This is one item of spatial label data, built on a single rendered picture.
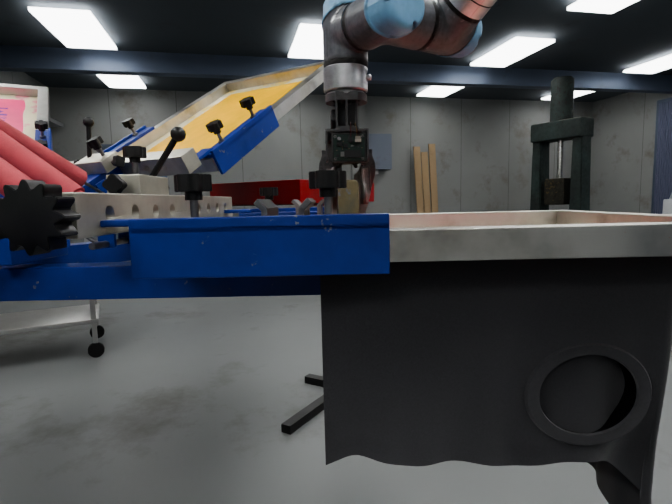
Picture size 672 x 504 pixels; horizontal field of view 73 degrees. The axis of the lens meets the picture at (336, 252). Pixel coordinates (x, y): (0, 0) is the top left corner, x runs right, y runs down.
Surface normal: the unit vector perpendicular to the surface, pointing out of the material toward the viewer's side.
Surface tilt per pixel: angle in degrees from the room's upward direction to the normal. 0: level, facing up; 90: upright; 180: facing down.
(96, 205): 90
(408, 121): 90
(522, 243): 90
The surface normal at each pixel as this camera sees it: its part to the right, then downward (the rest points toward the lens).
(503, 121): 0.22, 0.11
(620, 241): -0.02, 0.11
